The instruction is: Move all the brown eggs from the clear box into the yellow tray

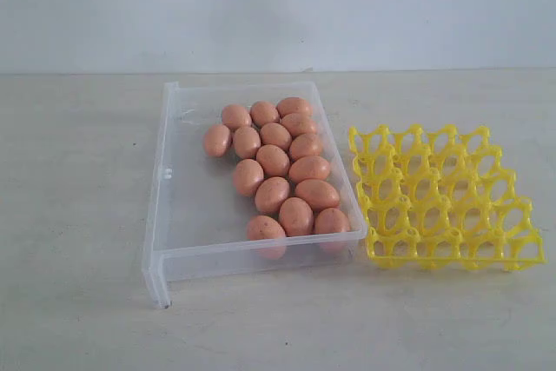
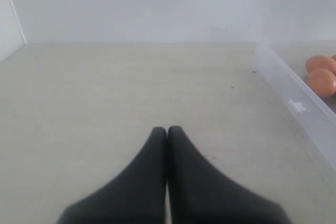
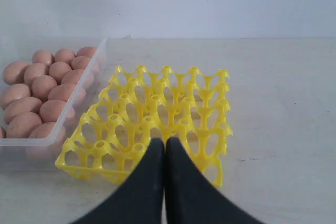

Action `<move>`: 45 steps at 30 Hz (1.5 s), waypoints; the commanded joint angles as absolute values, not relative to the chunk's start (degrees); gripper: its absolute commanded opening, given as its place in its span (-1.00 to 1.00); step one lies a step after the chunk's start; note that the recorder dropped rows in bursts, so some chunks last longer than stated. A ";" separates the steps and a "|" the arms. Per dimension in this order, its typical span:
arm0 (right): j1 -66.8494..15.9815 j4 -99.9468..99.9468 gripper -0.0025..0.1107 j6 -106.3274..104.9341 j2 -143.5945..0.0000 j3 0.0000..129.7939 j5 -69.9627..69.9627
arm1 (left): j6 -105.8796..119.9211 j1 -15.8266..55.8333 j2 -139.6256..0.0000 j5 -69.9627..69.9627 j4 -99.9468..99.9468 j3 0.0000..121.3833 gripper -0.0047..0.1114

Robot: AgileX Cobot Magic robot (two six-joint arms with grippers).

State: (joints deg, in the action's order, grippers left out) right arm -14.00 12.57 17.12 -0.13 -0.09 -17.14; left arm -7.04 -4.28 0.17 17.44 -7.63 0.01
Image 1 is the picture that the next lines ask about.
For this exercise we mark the brown egg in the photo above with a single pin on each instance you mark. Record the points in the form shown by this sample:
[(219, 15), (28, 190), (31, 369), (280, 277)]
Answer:
[(294, 104), (217, 140), (235, 116), (247, 177), (263, 227), (309, 167), (271, 194), (263, 112), (296, 217), (331, 221), (318, 194), (273, 160)]

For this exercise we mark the yellow plastic egg tray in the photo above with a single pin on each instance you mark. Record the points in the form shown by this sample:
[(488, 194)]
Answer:
[(435, 198)]

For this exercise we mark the brown egg third row right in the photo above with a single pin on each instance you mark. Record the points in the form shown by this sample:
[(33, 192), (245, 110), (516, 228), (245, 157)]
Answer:
[(308, 144)]

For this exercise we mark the brown egg second row middle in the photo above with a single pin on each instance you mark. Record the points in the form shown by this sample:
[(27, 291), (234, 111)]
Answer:
[(275, 134)]

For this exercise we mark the brown egg second row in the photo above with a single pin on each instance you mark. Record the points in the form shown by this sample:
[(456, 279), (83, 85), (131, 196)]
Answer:
[(298, 124), (275, 134), (246, 141)]

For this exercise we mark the brown egg second row left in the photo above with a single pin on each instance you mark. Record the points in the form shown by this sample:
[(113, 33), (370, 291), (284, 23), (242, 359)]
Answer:
[(246, 141)]

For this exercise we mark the brown egg second row right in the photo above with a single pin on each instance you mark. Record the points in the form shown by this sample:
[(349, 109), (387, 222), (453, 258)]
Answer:
[(298, 124)]

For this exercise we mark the clear plastic tray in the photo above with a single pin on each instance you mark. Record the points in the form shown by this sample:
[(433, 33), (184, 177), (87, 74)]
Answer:
[(197, 223)]

